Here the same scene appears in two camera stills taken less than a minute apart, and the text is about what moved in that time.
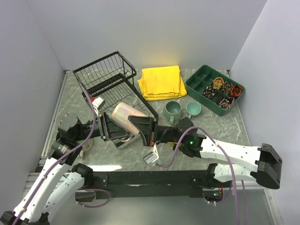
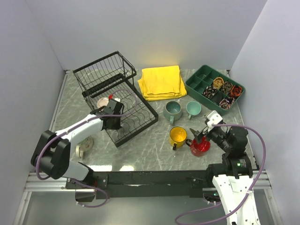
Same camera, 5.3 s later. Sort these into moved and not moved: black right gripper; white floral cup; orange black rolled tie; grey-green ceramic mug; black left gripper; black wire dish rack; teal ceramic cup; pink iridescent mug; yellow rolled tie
Moved: black left gripper; black right gripper; pink iridescent mug
Not moved: black wire dish rack; grey-green ceramic mug; teal ceramic cup; orange black rolled tie; white floral cup; yellow rolled tie
